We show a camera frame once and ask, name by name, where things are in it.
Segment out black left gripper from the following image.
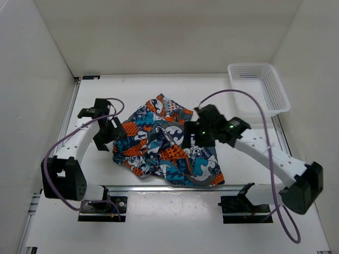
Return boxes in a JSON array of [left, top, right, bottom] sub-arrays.
[[93, 116, 126, 151]]

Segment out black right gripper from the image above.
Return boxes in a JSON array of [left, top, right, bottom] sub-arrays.
[[181, 121, 216, 149]]

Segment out colourful patterned shorts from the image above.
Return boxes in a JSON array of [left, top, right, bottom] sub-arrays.
[[113, 94, 225, 186]]

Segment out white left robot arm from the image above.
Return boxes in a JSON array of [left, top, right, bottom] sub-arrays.
[[41, 105, 125, 212]]

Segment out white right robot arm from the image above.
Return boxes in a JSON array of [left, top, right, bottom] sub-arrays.
[[182, 116, 324, 215]]

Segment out white plastic mesh basket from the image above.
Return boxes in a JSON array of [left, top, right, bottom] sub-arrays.
[[227, 62, 291, 117]]

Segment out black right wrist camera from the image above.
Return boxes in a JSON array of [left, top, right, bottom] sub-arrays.
[[194, 104, 227, 125]]

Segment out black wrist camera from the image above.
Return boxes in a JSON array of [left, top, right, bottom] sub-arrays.
[[194, 104, 227, 125], [93, 98, 111, 118]]

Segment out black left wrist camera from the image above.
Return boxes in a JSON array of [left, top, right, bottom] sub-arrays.
[[93, 98, 111, 118]]

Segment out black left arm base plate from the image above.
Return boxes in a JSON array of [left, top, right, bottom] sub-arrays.
[[78, 196, 128, 223]]

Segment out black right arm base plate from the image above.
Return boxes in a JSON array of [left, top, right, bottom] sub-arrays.
[[218, 196, 273, 224]]

